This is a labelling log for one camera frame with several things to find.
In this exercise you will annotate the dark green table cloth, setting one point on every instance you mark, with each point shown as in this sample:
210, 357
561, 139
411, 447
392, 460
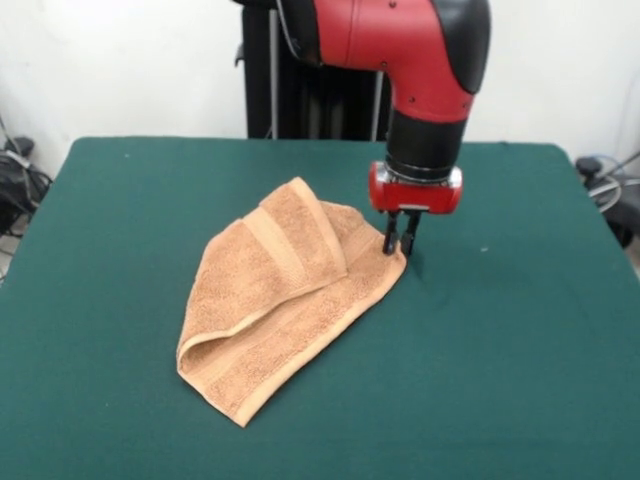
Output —
125, 250

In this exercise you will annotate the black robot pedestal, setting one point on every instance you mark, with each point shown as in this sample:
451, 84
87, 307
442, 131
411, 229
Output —
265, 90

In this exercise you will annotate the tan terry towel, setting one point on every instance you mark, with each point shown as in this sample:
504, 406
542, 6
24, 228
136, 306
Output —
280, 310

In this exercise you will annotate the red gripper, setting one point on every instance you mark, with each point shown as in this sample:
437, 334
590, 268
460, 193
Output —
415, 197

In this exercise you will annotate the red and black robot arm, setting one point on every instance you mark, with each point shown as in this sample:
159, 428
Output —
380, 30

